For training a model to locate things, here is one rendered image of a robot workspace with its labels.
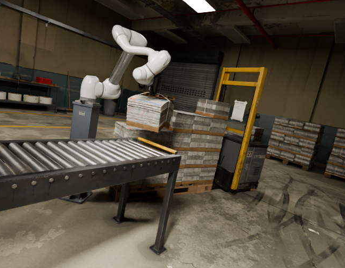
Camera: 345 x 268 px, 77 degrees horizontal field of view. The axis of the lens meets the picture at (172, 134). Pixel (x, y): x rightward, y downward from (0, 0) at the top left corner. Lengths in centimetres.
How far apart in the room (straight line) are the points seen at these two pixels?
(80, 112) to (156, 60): 104
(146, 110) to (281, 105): 739
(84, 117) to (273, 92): 753
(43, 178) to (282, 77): 847
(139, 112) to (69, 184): 86
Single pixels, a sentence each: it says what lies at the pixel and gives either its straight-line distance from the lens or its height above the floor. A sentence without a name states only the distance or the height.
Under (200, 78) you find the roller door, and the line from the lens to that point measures 1014.
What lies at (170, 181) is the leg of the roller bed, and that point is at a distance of 168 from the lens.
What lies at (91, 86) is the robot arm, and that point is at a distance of 225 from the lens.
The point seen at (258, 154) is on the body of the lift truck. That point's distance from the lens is 361.
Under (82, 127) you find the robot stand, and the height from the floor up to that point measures 77.
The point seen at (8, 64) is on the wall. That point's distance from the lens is 849.
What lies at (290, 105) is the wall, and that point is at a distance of 870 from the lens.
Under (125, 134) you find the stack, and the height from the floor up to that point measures 76.
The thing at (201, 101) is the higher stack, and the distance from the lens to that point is 312.
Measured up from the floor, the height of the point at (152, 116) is 104.
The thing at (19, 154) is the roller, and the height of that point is 79.
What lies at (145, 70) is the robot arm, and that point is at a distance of 155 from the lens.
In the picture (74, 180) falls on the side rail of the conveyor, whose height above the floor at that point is 75.
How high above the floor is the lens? 120
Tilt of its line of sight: 9 degrees down
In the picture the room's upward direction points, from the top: 11 degrees clockwise
